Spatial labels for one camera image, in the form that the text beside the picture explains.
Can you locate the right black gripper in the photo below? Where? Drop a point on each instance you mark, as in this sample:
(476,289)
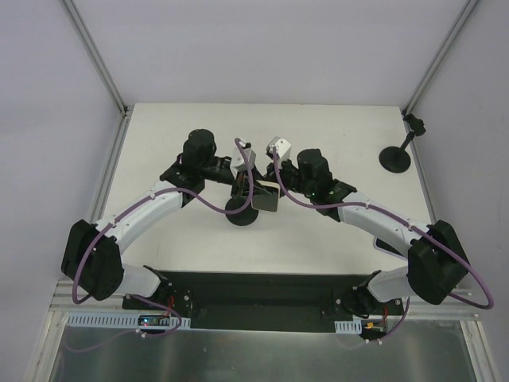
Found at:
(273,177)

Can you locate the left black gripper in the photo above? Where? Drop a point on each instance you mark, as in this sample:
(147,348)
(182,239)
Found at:
(242,183)

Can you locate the black phone cream case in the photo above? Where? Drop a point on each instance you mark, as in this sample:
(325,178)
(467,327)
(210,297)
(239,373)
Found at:
(266,205)

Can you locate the black phone stand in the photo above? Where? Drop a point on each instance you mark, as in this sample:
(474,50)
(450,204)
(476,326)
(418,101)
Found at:
(395,159)
(243,218)

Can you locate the black phone lilac case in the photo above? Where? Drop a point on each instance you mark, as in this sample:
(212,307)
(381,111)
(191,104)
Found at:
(384,247)

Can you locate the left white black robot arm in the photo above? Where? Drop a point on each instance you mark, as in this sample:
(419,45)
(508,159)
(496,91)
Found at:
(228,185)

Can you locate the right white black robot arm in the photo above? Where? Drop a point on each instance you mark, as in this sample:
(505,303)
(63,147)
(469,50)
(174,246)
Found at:
(435,260)

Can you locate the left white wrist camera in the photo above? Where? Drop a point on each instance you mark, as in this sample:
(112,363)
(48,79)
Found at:
(243,157)

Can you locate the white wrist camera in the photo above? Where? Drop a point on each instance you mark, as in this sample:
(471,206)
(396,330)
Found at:
(281,146)
(243,157)

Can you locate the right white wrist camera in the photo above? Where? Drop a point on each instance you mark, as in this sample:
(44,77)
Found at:
(281,146)

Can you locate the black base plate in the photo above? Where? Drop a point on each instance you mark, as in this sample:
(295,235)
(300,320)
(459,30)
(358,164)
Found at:
(259,302)

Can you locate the left aluminium frame post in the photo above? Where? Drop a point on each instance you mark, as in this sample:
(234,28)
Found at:
(94,55)

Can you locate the aluminium frame post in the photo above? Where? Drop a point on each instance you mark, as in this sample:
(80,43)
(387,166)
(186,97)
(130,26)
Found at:
(446,46)
(94,55)

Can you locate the right white cable duct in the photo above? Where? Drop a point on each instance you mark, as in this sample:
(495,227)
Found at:
(348,327)

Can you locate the white cable duct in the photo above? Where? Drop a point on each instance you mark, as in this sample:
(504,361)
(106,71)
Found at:
(147,322)
(348,327)

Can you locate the left white cable duct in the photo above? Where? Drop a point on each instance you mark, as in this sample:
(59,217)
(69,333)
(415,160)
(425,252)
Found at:
(147,322)

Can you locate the right aluminium frame post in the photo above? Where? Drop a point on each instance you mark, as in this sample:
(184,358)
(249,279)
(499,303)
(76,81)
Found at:
(446,46)

